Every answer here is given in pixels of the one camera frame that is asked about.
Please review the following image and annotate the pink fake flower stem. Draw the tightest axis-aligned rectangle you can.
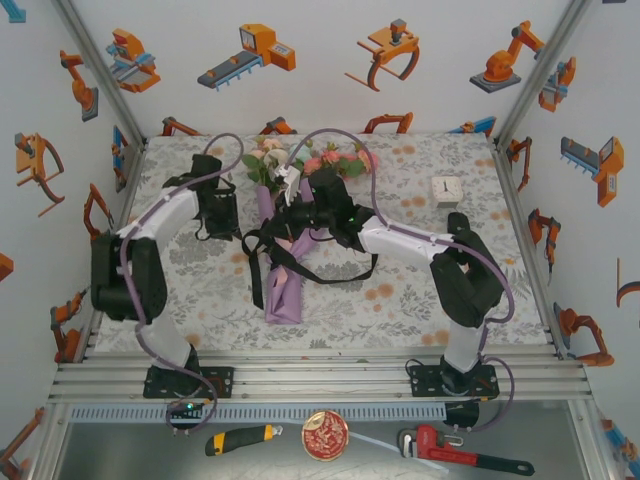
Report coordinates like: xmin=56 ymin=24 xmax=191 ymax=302
xmin=302 ymin=142 xmax=346 ymax=176
xmin=344 ymin=142 xmax=380 ymax=179

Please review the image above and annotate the peach fake flower stem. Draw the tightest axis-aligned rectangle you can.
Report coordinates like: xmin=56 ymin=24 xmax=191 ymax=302
xmin=242 ymin=135 xmax=274 ymax=189

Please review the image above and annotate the black ribbon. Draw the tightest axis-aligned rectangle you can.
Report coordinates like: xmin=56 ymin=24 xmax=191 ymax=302
xmin=241 ymin=219 xmax=377 ymax=311

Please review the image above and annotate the purple and pink wrapping paper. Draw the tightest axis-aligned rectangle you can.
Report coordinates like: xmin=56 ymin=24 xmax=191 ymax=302
xmin=257 ymin=177 xmax=314 ymax=325

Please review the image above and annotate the floral tablecloth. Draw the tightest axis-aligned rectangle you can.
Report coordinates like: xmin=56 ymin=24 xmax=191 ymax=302
xmin=94 ymin=132 xmax=556 ymax=351

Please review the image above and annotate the white square clock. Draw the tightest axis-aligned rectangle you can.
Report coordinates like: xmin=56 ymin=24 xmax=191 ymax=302
xmin=430 ymin=175 xmax=464 ymax=210

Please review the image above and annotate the black controller box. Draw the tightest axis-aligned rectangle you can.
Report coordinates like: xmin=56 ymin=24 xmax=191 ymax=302
xmin=166 ymin=398 xmax=207 ymax=419
xmin=446 ymin=399 xmax=480 ymax=432

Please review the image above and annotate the yellow black utility knife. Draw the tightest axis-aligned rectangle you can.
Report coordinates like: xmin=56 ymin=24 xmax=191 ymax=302
xmin=204 ymin=423 xmax=284 ymax=457

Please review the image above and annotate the round red gold tin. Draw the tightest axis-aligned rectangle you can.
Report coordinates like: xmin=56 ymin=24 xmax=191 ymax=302
xmin=300 ymin=409 xmax=350 ymax=462

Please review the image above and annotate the grey metal shelf plate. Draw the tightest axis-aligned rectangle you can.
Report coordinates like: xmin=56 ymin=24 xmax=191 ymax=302
xmin=52 ymin=419 xmax=594 ymax=480

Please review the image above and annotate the red pipe wrench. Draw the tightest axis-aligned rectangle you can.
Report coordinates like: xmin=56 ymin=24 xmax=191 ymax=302
xmin=397 ymin=423 xmax=535 ymax=476

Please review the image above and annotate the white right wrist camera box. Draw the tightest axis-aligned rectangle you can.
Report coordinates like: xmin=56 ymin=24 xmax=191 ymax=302
xmin=269 ymin=162 xmax=304 ymax=206

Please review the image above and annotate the aluminium side rail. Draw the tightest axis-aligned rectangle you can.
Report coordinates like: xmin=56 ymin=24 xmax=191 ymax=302
xmin=492 ymin=137 xmax=569 ymax=361
xmin=54 ymin=137 xmax=149 ymax=364

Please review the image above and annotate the aluminium rail base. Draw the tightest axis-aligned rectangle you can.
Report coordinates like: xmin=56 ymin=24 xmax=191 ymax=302
xmin=47 ymin=349 xmax=594 ymax=404

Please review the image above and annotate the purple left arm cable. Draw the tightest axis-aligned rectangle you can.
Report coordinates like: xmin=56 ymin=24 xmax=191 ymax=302
xmin=119 ymin=132 xmax=246 ymax=437

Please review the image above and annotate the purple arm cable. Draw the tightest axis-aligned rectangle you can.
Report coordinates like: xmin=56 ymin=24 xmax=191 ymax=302
xmin=284 ymin=128 xmax=516 ymax=434
xmin=119 ymin=132 xmax=246 ymax=437

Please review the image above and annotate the aluminium corner post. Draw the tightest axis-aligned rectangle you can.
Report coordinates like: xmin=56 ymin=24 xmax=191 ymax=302
xmin=493 ymin=0 xmax=595 ymax=146
xmin=49 ymin=0 xmax=147 ymax=146

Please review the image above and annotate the grey slotted cable duct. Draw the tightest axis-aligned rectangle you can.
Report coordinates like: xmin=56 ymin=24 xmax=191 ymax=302
xmin=67 ymin=403 xmax=448 ymax=423

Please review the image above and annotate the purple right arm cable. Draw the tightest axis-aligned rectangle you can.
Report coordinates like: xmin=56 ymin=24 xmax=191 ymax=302
xmin=284 ymin=128 xmax=516 ymax=434

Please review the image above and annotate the aluminium frame leg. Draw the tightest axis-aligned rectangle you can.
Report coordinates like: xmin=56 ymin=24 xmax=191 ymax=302
xmin=27 ymin=402 xmax=69 ymax=480
xmin=567 ymin=399 xmax=619 ymax=480

